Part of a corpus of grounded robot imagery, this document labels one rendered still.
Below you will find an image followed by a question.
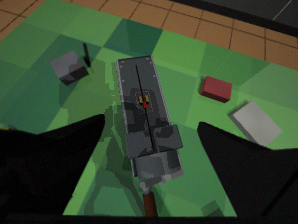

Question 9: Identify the dark red block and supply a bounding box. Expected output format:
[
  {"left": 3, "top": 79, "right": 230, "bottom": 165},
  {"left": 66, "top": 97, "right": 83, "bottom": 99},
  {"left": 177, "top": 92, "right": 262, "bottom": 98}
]
[{"left": 200, "top": 75, "right": 232, "bottom": 103}]

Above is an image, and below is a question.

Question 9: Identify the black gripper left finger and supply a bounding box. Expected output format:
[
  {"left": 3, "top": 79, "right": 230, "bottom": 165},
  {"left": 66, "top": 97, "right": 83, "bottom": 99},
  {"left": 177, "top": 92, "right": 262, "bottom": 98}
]
[{"left": 0, "top": 114, "right": 105, "bottom": 215}]

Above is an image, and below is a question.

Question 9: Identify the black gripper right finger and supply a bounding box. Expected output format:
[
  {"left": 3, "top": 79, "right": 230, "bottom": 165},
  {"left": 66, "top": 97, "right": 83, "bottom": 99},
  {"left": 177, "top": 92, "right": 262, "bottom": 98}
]
[{"left": 197, "top": 122, "right": 298, "bottom": 217}]

